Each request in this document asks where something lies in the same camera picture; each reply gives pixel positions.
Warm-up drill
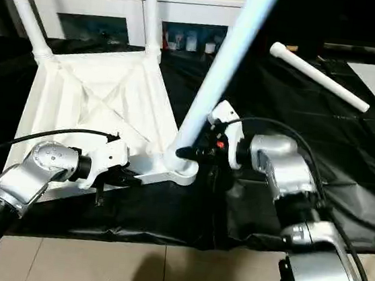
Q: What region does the white plastic table top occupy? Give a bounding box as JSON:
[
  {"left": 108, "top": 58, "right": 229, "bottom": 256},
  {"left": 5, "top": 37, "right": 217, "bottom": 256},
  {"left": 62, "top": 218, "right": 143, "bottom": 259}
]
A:
[{"left": 0, "top": 34, "right": 213, "bottom": 222}]

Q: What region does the white sideboard cabinet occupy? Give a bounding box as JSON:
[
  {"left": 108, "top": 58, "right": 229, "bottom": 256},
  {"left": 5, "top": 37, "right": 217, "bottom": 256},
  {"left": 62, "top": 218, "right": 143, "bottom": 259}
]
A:
[{"left": 22, "top": 0, "right": 248, "bottom": 62}]

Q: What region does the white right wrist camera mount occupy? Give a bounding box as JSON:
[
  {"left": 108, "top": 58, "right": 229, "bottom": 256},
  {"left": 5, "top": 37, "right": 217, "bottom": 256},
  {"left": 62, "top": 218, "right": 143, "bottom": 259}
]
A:
[{"left": 201, "top": 98, "right": 249, "bottom": 171}]

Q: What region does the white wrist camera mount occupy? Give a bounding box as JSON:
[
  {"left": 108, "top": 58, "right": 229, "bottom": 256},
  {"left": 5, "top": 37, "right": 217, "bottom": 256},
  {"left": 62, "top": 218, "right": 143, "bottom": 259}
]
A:
[
  {"left": 201, "top": 98, "right": 249, "bottom": 171},
  {"left": 77, "top": 131, "right": 134, "bottom": 196}
]

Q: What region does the tall white bottle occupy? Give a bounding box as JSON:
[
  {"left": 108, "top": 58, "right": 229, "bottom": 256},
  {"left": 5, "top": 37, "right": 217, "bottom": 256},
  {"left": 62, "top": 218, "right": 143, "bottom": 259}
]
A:
[{"left": 184, "top": 28, "right": 201, "bottom": 53}]

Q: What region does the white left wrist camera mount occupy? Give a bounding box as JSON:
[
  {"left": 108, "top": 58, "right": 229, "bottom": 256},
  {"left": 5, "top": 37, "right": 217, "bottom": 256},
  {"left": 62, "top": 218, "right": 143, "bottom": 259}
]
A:
[{"left": 77, "top": 131, "right": 134, "bottom": 196}]

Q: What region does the black work mat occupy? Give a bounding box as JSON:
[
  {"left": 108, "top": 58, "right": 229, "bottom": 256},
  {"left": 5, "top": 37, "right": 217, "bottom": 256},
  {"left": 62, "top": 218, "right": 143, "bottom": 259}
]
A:
[{"left": 0, "top": 22, "right": 375, "bottom": 272}]

